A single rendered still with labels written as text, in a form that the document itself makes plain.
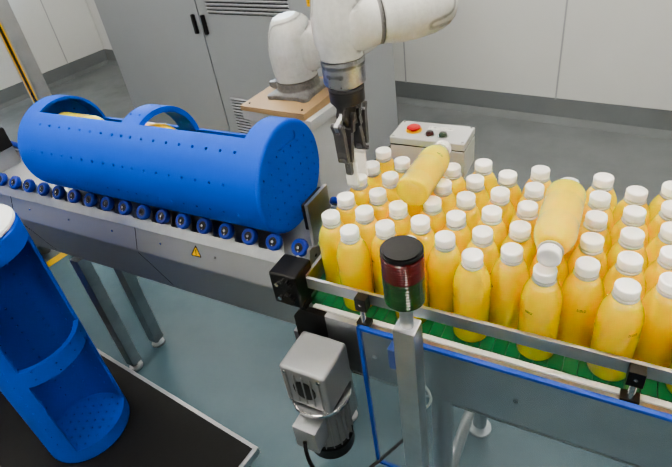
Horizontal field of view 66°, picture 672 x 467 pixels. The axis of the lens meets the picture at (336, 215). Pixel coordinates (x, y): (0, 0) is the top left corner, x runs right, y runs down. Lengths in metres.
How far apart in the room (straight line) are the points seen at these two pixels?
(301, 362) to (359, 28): 0.68
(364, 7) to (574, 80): 2.97
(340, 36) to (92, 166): 0.82
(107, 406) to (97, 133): 1.10
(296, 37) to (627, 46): 2.42
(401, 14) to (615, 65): 2.87
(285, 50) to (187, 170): 0.70
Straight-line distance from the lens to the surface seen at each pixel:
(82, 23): 6.99
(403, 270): 0.74
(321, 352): 1.15
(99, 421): 2.20
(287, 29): 1.84
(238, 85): 3.57
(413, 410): 1.00
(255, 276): 1.38
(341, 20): 1.02
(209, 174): 1.25
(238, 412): 2.20
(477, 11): 3.94
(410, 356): 0.88
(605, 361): 1.03
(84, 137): 1.58
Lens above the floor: 1.73
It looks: 35 degrees down
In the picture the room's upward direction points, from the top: 9 degrees counter-clockwise
